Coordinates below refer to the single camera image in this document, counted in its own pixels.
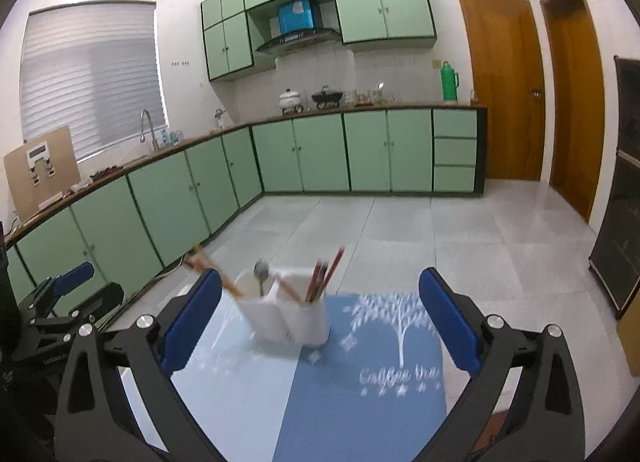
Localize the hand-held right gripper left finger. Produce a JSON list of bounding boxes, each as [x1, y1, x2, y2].
[[54, 268, 223, 462]]

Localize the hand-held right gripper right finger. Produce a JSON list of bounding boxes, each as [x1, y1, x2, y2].
[[419, 267, 587, 462]]

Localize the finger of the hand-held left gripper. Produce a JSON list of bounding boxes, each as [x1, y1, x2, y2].
[[27, 283, 125, 343], [17, 263, 96, 325]]

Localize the plain tan bamboo chopstick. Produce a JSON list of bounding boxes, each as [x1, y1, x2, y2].
[[184, 258, 242, 297], [191, 245, 238, 293]]

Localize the metal spoon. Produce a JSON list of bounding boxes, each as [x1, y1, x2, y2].
[[253, 259, 271, 299]]

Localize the white two-compartment utensil holder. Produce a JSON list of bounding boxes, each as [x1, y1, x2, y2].
[[234, 267, 332, 349]]

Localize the tan chopstick with red end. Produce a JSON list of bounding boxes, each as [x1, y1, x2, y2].
[[276, 278, 302, 301], [311, 247, 346, 301]]

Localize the group of long chopsticks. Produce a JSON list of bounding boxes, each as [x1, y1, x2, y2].
[[310, 258, 332, 303]]

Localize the light blue printed table mat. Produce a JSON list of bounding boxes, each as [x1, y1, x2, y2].
[[117, 292, 321, 462]]

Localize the cardboard panel with white devices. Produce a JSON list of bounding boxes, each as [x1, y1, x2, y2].
[[3, 125, 82, 213]]

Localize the dark blue printed table mat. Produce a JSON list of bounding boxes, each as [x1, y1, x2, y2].
[[271, 292, 448, 462]]

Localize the metal sink faucet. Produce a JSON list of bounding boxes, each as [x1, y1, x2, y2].
[[139, 109, 161, 153]]

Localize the white window blind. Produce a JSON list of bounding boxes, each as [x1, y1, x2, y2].
[[20, 0, 167, 163]]

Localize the green lower kitchen cabinets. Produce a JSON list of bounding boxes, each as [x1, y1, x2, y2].
[[0, 106, 488, 305]]

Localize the green kitchen cabinets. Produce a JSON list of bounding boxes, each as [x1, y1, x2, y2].
[[200, 0, 437, 83], [0, 106, 488, 305]]

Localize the black equipment case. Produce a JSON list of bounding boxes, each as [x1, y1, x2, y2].
[[588, 56, 640, 320]]

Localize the glass jars on tray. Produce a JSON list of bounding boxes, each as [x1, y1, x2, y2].
[[349, 82, 397, 107]]

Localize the green thermos flask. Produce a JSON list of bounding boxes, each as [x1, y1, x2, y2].
[[439, 61, 460, 104]]

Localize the white lidded pot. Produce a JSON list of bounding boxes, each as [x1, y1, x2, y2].
[[278, 88, 304, 113]]

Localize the plain wooden door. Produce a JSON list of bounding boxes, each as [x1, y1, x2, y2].
[[539, 0, 607, 223]]

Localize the black wok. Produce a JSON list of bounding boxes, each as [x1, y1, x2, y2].
[[310, 84, 346, 109]]

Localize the black range hood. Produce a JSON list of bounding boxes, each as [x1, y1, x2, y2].
[[255, 26, 342, 56]]

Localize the green upper kitchen cabinets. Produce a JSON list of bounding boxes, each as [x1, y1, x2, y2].
[[200, 0, 437, 83]]

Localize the blue box above hood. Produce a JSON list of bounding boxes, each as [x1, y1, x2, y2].
[[277, 0, 321, 36]]

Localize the wooden door with handle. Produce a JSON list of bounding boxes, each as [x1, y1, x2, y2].
[[457, 0, 547, 183]]

